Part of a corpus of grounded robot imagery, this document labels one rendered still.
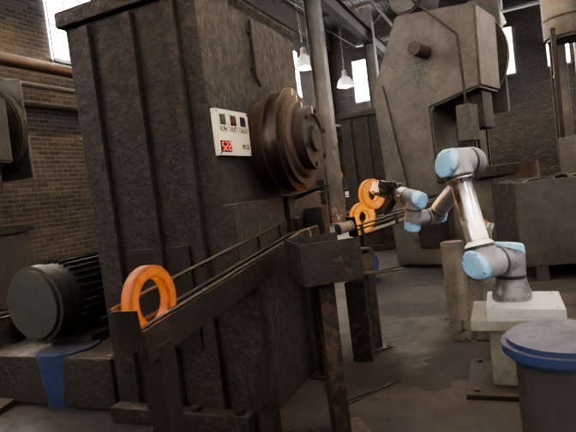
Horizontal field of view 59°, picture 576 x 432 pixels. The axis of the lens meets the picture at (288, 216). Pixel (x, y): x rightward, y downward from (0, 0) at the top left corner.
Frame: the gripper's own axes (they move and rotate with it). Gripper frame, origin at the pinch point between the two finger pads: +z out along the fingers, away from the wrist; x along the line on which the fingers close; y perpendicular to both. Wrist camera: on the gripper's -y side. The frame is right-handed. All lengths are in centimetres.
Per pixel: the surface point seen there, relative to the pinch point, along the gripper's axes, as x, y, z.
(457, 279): -34, -45, -32
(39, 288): 151, -46, 64
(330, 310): 72, -23, -64
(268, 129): 66, 34, -8
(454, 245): -35, -27, -28
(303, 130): 52, 34, -13
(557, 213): -184, -37, 4
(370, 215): -4.3, -15.0, 4.1
